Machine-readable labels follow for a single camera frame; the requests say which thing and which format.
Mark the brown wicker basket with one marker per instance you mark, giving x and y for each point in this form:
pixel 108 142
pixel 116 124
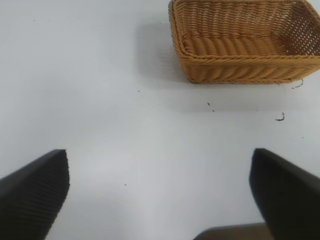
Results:
pixel 237 68

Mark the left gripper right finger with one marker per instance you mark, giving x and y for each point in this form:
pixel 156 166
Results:
pixel 290 197

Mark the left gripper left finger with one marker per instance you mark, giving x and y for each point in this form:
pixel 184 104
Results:
pixel 30 200

